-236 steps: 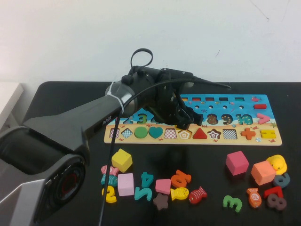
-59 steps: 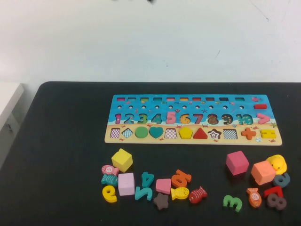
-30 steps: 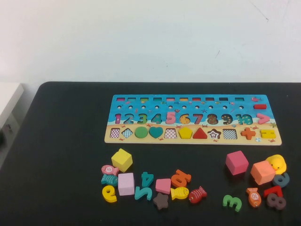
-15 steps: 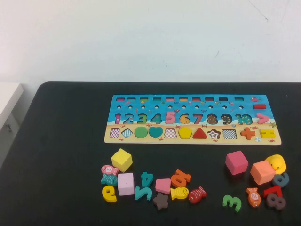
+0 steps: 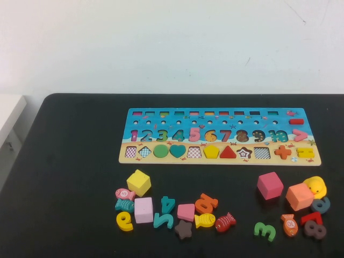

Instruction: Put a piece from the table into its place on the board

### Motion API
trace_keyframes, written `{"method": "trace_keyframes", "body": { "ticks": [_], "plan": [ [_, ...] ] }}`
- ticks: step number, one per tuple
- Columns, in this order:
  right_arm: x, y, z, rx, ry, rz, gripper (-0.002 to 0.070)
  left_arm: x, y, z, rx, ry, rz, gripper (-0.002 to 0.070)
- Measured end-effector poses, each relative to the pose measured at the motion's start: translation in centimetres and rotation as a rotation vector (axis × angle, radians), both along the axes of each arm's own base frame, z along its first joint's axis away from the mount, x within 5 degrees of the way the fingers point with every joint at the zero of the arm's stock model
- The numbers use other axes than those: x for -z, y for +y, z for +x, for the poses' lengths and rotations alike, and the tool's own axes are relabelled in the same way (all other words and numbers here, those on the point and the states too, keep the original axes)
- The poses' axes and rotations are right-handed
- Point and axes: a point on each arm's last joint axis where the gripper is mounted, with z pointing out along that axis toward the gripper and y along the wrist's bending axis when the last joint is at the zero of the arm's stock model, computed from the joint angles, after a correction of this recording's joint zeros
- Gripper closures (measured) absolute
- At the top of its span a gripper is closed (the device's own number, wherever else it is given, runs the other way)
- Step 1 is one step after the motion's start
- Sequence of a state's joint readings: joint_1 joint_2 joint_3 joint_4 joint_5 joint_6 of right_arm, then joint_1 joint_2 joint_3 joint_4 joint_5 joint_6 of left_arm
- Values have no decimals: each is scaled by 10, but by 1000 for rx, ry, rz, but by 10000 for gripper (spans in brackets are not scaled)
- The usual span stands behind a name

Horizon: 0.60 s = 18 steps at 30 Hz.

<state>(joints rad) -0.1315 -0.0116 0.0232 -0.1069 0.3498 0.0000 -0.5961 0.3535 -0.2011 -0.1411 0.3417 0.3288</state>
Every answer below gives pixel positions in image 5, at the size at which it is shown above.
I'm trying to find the teal striped fish piece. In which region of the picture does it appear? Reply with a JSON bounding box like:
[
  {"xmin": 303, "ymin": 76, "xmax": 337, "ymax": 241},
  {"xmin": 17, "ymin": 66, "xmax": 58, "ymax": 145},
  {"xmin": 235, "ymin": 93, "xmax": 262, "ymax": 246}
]
[{"xmin": 114, "ymin": 198, "xmax": 135, "ymax": 213}]

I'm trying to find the yellow fish piece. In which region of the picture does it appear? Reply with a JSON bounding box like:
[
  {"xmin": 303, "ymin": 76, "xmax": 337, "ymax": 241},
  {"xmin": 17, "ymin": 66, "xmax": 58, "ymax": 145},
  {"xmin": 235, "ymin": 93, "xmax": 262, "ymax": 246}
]
[{"xmin": 193, "ymin": 213, "xmax": 216, "ymax": 230}]

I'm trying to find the yellow number six piece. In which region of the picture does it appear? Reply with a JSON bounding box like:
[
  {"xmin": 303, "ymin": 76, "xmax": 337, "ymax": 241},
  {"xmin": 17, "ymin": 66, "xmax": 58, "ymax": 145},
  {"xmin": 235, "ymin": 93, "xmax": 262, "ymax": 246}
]
[{"xmin": 116, "ymin": 211, "xmax": 134, "ymax": 232}]

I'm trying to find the orange fish number ten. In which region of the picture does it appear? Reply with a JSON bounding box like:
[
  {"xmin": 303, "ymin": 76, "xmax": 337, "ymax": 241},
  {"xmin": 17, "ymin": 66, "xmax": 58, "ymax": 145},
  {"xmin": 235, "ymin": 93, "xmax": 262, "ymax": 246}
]
[{"xmin": 281, "ymin": 213, "xmax": 299, "ymax": 238}]

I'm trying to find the pink number five piece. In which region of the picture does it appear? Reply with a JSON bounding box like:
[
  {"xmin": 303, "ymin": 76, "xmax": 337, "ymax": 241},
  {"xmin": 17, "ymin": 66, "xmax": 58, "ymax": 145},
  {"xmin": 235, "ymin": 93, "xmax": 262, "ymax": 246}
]
[{"xmin": 188, "ymin": 127, "xmax": 201, "ymax": 142}]

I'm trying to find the white cabinet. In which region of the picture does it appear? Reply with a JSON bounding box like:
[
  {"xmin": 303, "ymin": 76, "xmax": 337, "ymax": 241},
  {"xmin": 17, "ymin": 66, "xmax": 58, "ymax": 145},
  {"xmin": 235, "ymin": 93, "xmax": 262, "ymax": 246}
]
[{"xmin": 0, "ymin": 94, "xmax": 28, "ymax": 194}]

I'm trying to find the magenta wooden cube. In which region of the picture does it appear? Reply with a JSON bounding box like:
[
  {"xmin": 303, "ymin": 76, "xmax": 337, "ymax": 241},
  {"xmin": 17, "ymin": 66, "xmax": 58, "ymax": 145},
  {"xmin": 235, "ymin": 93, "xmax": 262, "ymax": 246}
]
[{"xmin": 256, "ymin": 171, "xmax": 284, "ymax": 201}]

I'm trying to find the orange number ten piece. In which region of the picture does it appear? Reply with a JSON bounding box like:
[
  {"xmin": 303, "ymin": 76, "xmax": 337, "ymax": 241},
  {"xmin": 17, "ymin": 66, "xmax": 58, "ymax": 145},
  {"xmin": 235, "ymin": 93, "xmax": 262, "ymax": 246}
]
[{"xmin": 195, "ymin": 192, "xmax": 219, "ymax": 216}]

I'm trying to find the green number three piece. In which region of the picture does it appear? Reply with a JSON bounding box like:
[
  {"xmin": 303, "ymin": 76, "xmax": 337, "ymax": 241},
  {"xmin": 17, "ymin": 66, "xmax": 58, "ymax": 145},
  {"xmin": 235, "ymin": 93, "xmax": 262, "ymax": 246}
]
[{"xmin": 254, "ymin": 221, "xmax": 276, "ymax": 242}]

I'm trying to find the teal number two piece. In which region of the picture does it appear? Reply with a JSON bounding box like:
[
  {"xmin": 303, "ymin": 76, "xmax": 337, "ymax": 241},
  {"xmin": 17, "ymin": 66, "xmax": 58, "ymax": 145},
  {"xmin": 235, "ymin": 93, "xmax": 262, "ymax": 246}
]
[{"xmin": 153, "ymin": 212, "xmax": 174, "ymax": 230}]

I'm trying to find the teal number four piece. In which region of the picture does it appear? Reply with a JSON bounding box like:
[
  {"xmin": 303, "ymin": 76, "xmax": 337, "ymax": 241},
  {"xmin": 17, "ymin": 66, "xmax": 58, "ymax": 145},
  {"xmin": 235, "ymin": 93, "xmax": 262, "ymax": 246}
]
[{"xmin": 161, "ymin": 196, "xmax": 176, "ymax": 215}]

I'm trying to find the brown number eight piece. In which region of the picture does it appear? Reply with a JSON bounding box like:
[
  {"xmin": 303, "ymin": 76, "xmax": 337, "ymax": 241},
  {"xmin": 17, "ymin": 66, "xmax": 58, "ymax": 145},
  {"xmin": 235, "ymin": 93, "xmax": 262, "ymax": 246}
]
[{"xmin": 303, "ymin": 220, "xmax": 327, "ymax": 240}]

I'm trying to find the yellow pentagon piece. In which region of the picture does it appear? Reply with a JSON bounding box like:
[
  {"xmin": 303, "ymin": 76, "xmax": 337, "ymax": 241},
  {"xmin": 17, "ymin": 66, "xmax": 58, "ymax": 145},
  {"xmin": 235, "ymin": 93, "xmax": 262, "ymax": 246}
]
[{"xmin": 203, "ymin": 146, "xmax": 221, "ymax": 159}]

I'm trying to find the green circle piece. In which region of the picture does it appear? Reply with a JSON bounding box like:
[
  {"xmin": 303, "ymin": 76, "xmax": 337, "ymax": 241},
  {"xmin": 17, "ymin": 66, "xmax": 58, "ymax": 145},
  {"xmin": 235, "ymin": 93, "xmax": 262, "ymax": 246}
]
[{"xmin": 153, "ymin": 144, "xmax": 169, "ymax": 159}]

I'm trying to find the red triangle piece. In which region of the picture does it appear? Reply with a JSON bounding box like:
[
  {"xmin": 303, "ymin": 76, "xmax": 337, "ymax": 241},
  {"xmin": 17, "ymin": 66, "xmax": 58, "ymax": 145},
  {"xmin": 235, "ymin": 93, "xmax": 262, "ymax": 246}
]
[{"xmin": 219, "ymin": 146, "xmax": 237, "ymax": 159}]

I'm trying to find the blue-grey number nine piece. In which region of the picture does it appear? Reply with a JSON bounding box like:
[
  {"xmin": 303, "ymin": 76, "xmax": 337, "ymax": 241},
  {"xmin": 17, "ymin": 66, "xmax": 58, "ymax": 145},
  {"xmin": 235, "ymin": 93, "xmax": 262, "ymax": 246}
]
[{"xmin": 311, "ymin": 196, "xmax": 331, "ymax": 215}]

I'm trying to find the red number seven piece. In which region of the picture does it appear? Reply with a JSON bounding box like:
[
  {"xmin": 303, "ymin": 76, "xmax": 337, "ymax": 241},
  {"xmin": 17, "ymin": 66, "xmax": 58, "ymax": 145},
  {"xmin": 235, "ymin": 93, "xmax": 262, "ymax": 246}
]
[{"xmin": 300, "ymin": 211, "xmax": 323, "ymax": 226}]

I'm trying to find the pink fish number five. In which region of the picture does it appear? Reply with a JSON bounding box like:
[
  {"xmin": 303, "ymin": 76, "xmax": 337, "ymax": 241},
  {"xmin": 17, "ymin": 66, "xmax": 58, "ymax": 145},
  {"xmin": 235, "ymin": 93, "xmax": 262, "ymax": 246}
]
[{"xmin": 115, "ymin": 188, "xmax": 137, "ymax": 202}]

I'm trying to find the teal heart piece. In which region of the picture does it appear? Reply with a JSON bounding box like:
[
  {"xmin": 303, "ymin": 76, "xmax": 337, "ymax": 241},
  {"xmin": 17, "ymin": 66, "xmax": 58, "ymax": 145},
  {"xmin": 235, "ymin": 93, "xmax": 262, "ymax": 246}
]
[{"xmin": 169, "ymin": 144, "xmax": 187, "ymax": 159}]

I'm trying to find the pink trapezoid piece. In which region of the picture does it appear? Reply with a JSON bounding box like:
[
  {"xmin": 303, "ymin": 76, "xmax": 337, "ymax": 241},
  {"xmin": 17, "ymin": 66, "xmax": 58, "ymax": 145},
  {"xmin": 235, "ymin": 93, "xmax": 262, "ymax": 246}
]
[{"xmin": 176, "ymin": 203, "xmax": 196, "ymax": 223}]

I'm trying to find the lilac wooden cube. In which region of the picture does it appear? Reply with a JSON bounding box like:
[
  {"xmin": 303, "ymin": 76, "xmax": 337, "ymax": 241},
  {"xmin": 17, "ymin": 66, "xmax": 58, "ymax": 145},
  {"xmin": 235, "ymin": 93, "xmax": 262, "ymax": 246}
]
[{"xmin": 134, "ymin": 197, "xmax": 154, "ymax": 224}]

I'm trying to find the yellow rubber duck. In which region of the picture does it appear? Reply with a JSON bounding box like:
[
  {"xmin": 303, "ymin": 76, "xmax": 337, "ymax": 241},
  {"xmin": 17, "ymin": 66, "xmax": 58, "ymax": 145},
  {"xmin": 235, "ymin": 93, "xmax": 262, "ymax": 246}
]
[{"xmin": 303, "ymin": 176, "xmax": 328, "ymax": 200}]

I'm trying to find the colourful wooden puzzle board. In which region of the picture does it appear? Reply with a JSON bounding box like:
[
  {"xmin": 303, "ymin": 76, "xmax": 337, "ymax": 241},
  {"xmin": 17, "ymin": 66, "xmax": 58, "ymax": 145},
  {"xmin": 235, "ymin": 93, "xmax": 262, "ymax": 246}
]
[{"xmin": 118, "ymin": 107, "xmax": 322, "ymax": 166}]

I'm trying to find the orange plus sign piece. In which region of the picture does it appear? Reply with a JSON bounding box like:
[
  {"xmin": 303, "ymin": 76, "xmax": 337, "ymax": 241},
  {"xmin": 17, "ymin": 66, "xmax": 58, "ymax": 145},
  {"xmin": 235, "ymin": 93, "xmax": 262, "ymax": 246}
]
[{"xmin": 274, "ymin": 146, "xmax": 292, "ymax": 160}]

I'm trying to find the pink greater-than sign piece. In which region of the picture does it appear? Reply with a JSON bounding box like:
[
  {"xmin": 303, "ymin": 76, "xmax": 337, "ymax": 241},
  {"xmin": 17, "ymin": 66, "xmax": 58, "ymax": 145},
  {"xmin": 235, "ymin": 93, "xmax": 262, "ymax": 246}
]
[{"xmin": 292, "ymin": 128, "xmax": 309, "ymax": 142}]

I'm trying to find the yellow equals sign piece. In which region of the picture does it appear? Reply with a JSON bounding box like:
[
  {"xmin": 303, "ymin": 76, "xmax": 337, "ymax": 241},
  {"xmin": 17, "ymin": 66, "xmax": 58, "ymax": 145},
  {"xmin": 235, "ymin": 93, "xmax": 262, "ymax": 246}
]
[{"xmin": 296, "ymin": 147, "xmax": 314, "ymax": 159}]

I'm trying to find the yellow wooden cube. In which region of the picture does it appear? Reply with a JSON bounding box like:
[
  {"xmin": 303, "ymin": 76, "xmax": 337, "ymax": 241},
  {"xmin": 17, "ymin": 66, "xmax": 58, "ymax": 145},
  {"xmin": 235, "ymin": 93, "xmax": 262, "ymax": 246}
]
[{"xmin": 126, "ymin": 169, "xmax": 152, "ymax": 198}]

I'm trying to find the red fish piece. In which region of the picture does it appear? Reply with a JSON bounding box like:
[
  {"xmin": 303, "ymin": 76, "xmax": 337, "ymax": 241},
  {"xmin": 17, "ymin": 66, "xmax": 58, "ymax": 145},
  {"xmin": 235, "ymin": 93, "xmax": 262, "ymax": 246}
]
[{"xmin": 214, "ymin": 212, "xmax": 237, "ymax": 233}]

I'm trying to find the salmon wooden cube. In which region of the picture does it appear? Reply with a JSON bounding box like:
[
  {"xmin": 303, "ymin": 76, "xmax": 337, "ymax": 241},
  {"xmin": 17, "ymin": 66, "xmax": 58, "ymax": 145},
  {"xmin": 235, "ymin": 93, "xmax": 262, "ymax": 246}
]
[{"xmin": 285, "ymin": 183, "xmax": 315, "ymax": 212}]

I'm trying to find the brown star piece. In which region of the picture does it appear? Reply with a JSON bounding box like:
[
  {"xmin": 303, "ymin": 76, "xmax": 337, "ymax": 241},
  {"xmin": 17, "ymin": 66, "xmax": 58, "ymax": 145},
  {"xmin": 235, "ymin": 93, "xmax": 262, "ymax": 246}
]
[{"xmin": 174, "ymin": 219, "xmax": 192, "ymax": 240}]

